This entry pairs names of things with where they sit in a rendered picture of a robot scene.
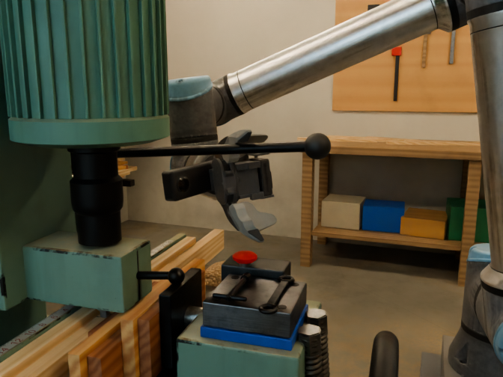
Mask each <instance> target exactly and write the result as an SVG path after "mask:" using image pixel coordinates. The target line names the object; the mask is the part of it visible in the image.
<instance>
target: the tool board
mask: <svg viewBox="0 0 503 377"><path fill-rule="evenodd" d="M388 1H391V0H336V1H335V26H336V25H339V24H341V23H342V22H345V21H347V20H349V19H352V18H353V17H355V16H358V15H360V14H362V13H364V12H367V11H369V10H371V9H373V8H375V7H378V6H380V5H381V4H384V3H386V2H388ZM332 110H333V111H424V112H471V113H477V104H476V96H475V80H474V72H473V63H472V48H471V39H470V30H469V25H465V26H463V27H462V28H458V29H456V30H454V31H452V32H449V33H448V32H446V31H443V30H441V29H436V30H434V31H431V32H430V33H427V34H425V35H422V36H420V37H417V38H415V39H414V40H411V41H409V42H407V43H404V44H402V45H399V46H397V47H394V48H393V49H390V50H388V51H386V52H383V53H381V54H379V55H376V56H374V57H372V58H369V59H367V60H365V61H363V62H360V63H358V64H356V65H353V66H351V67H348V68H346V69H345V70H342V71H340V72H338V73H335V74H333V93H332Z"/></svg>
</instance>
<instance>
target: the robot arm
mask: <svg viewBox="0 0 503 377"><path fill-rule="evenodd" d="M465 25H469V30H470V39H471V48H472V63H473V72H474V80H475V96H476V104H477V113H478V128H479V136H480V145H481V161H482V168H483V177H484V193H485V201H486V209H487V225H488V234H489V242H490V243H481V244H476V245H473V246H472V247H471V248H470V249H469V255H468V259H467V260H466V262H467V265H466V280H465V288H464V296H463V311H462V319H461V326H460V329H459V331H458V332H457V334H456V336H455V338H454V339H453V341H452V343H451V345H450V347H449V350H448V362H449V364H450V365H451V367H452V368H453V369H454V370H455V371H456V372H457V373H459V374H460V375H461V376H462V377H503V0H391V1H388V2H386V3H384V4H381V5H380V6H378V7H375V8H373V9H371V10H369V11H367V12H364V13H362V14H360V15H358V16H355V17H353V18H352V19H349V20H347V21H345V22H342V23H341V24H339V25H336V26H334V27H332V28H330V29H327V30H325V31H323V32H321V33H319V34H316V35H314V36H313V37H310V38H308V39H306V40H303V41H302V42H300V43H297V44H295V45H293V46H291V47H288V48H286V49H284V50H282V51H280V52H277V53H275V54H274V55H270V56H269V57H267V58H264V59H263V60H260V61H258V62H256V63H254V64H251V65H249V66H247V67H245V68H243V69H241V70H238V71H236V72H235V73H229V74H227V75H225V76H223V77H221V78H219V79H216V80H214V81H211V78H210V77H209V76H193V77H187V78H181V79H171V80H168V99H169V114H167V115H168V116H169V120H170V139H171V146H172V147H179V146H198V145H218V144H256V143H263V142H265V140H266V139H268V136H267V135H266V134H252V131H251V130H250V129H242V130H239V131H237V132H234V133H232V134H231V135H229V136H226V137H225V138H223V139H222V140H221V141H220V142H219V140H218V135H217V128H216V127H217V126H222V125H224V124H226V123H228V122H229V121H230V120H232V119H234V118H235V117H239V116H240V115H243V114H245V113H247V112H248V111H250V110H252V109H254V108H257V107H259V106H261V105H264V104H266V103H268V102H271V101H273V100H274V99H278V98H279V97H282V96H284V95H286V94H289V93H291V92H294V91H296V90H299V89H300V88H303V87H305V86H307V85H310V84H312V83H314V82H317V81H319V80H321V79H324V78H325V77H328V76H330V75H333V74H335V73H338V72H340V71H342V70H345V69H346V68H348V67H351V66H353V65H356V64H358V63H360V62H363V61H365V60H367V59H369V58H372V57H374V56H376V55H379V54H381V53H383V52H386V51H388V50H390V49H393V48H394V47H397V46H399V45H402V44H404V43H407V42H409V41H411V40H414V39H415V38H417V37H420V36H422V35H425V34H427V33H430V32H432V31H434V30H436V29H441V30H443V31H446V32H448V33H449V32H452V31H454V30H456V29H458V28H462V27H463V26H465ZM263 155H269V153H253V154H229V155H205V156H172V157H171V161H170V170H168V171H163V172H162V183H163V188H164V194H165V200H166V201H179V200H182V199H186V198H188V197H193V196H196V195H198V194H200V195H202V196H205V197H208V198H212V200H217V201H218V202H219V203H220V204H221V206H222V208H223V210H224V212H225V215H226V217H227V219H228V220H229V222H230V223H231V224H232V225H233V226H234V228H235V229H236V230H237V231H240V232H241V233H242V234H243V235H245V236H247V237H249V238H250V239H252V240H254V241H256V242H263V241H264V239H263V237H262V235H261V234H260V231H262V230H264V229H266V228H268V227H270V226H272V225H274V224H275V223H276V222H277V218H276V217H275V216H274V215H273V214H270V213H265V212H259V211H257V210H256V208H255V207H254V205H253V204H252V203H249V202H241V203H237V201H238V200H239V199H243V198H247V197H250V200H258V199H265V198H269V197H274V195H273V194H272V174H271V171H270V167H269V160H268V159H264V158H258V156H263ZM249 156H254V158H249Z"/></svg>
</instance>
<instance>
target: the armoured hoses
mask: <svg viewBox="0 0 503 377"><path fill-rule="evenodd" d="M305 321H306V322H307V325H303V326H301V327H299V329H298V333H299V335H298V338H299V342H301V343H303V344H304V345H305V377H329V374H330V372H329V353H328V350H329V348H328V343H327V341H328V338H327V335H328V327H327V315H326V312H325V310H321V309H316V308H313V309H311V310H308V311H306V312H305Z"/></svg>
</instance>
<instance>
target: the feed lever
mask: <svg viewBox="0 0 503 377"><path fill-rule="evenodd" d="M330 150H331V142H330V140H329V138H328V137H327V136H326V135H324V134H322V133H314V134H311V135H309V136H308V137H307V138H306V140H305V141H296V142H276V143H256V144H218V145H198V146H179V147H140V148H121V149H120V150H118V158H135V157H159V156H205V155H229V154H253V153H300V152H305V153H306V154H307V156H309V157H310V158H312V159H316V160H318V159H324V158H325V157H327V156H328V155H329V152H330ZM70 156H71V166H72V175H73V162H72V153H70Z"/></svg>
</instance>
